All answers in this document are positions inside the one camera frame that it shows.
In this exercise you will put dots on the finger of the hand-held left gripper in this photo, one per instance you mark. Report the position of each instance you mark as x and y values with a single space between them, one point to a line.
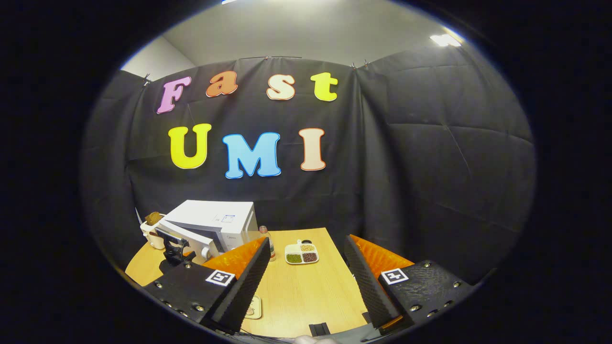
187 251

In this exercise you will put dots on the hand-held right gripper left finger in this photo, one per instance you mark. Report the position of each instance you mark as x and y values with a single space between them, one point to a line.
241 291

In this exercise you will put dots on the pale green square tray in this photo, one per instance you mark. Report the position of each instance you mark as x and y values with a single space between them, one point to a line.
256 308

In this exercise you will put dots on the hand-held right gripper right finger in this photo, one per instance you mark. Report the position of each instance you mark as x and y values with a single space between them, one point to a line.
370 286

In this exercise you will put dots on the ceiling light panel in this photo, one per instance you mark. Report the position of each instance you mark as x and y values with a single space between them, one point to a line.
444 40

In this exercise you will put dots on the clear bottle with red label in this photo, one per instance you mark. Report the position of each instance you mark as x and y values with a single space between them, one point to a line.
271 251

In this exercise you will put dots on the white toaster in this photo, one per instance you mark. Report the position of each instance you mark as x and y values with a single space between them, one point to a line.
153 239

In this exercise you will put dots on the white divided dish of beans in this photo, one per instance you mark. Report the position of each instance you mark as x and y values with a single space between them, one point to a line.
301 253

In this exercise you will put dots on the white microwave oven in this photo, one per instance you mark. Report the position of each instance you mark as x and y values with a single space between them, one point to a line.
210 215

